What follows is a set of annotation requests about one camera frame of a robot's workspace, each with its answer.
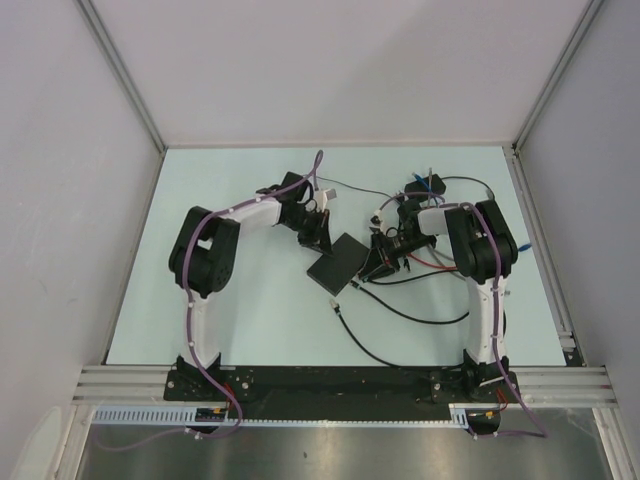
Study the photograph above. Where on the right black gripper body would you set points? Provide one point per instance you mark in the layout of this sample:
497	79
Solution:
389	251

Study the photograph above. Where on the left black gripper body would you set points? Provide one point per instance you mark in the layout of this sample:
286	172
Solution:
313	222

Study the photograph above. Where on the black network switch box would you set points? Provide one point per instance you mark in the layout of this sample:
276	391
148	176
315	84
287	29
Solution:
334	272

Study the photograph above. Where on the black ethernet cable teal boot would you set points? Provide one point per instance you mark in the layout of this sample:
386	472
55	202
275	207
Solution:
413	309

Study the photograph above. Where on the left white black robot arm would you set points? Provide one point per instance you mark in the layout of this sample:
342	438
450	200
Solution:
203	256

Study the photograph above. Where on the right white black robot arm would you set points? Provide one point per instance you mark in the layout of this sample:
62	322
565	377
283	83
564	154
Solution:
484	252

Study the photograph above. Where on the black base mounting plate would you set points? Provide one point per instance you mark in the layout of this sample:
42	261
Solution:
349	394

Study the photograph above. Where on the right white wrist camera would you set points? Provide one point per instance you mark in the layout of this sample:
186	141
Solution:
377	223

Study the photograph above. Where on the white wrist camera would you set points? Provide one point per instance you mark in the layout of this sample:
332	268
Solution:
377	223
323	196

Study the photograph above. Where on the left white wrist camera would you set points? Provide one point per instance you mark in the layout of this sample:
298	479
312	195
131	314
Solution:
323	196

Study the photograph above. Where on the white slotted cable duct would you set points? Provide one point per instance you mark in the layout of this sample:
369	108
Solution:
194	417

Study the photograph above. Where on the aluminium frame rail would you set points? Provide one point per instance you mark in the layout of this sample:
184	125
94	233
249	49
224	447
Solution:
121	385

